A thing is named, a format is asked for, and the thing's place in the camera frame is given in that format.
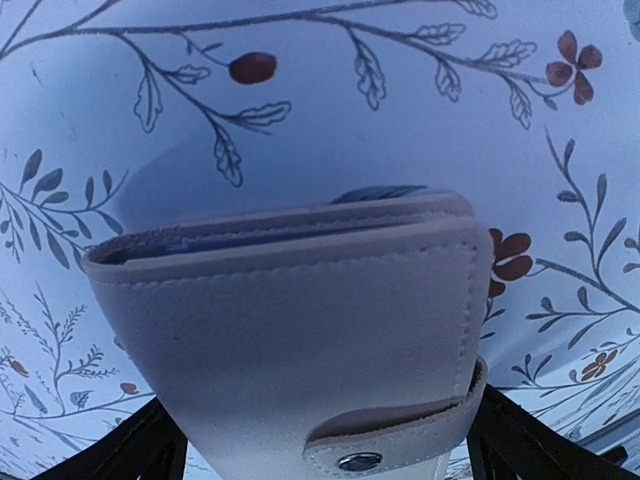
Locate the floral patterned table mat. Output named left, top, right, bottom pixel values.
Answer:
left=1, top=1, right=639, bottom=479

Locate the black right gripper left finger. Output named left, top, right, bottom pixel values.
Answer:
left=35, top=399, right=188, bottom=480

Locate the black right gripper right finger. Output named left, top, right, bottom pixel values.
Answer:
left=467, top=385, right=630, bottom=480

